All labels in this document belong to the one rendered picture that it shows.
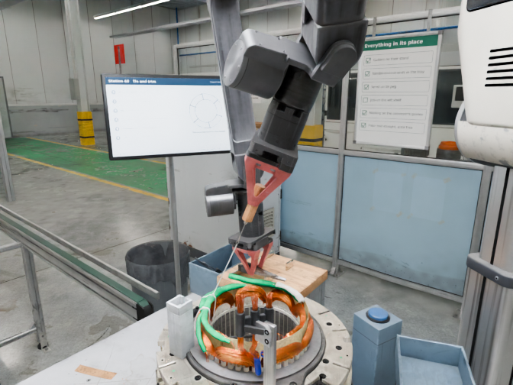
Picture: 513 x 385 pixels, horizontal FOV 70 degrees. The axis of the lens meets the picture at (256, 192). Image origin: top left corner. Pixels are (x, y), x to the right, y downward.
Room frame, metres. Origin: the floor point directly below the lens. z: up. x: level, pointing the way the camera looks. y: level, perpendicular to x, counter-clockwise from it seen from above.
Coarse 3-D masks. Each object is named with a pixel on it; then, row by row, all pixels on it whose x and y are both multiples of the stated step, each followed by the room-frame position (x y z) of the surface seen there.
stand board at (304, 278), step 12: (264, 264) 0.87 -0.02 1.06; (276, 264) 0.87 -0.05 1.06; (300, 264) 0.87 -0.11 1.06; (252, 276) 0.81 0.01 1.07; (288, 276) 0.81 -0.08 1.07; (300, 276) 0.81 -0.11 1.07; (312, 276) 0.81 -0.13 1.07; (324, 276) 0.82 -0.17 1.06; (300, 288) 0.75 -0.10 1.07; (312, 288) 0.78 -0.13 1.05
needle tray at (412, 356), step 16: (400, 336) 0.58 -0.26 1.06; (400, 352) 0.53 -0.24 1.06; (416, 352) 0.57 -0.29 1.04; (432, 352) 0.56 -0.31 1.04; (448, 352) 0.55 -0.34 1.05; (464, 352) 0.53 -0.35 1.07; (400, 368) 0.50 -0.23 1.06; (416, 368) 0.54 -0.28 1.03; (432, 368) 0.54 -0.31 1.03; (448, 368) 0.54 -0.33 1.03; (464, 368) 0.51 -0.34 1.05; (400, 384) 0.46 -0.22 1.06; (416, 384) 0.51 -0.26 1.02; (432, 384) 0.51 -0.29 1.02; (448, 384) 0.51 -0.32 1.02; (464, 384) 0.50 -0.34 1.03
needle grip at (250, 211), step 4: (256, 184) 0.53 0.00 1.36; (260, 184) 0.53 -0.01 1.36; (256, 188) 0.52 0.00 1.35; (260, 188) 0.52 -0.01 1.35; (264, 188) 0.53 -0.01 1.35; (256, 192) 0.52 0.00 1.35; (260, 192) 0.52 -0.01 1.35; (248, 204) 0.53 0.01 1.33; (248, 208) 0.53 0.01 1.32; (252, 208) 0.53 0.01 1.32; (256, 208) 0.53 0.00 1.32; (244, 212) 0.53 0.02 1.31; (248, 212) 0.53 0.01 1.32; (252, 212) 0.53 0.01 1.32; (244, 216) 0.53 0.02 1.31; (248, 216) 0.53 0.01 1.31; (252, 216) 0.53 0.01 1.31; (244, 220) 0.53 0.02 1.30; (248, 220) 0.53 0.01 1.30; (252, 220) 0.53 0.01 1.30
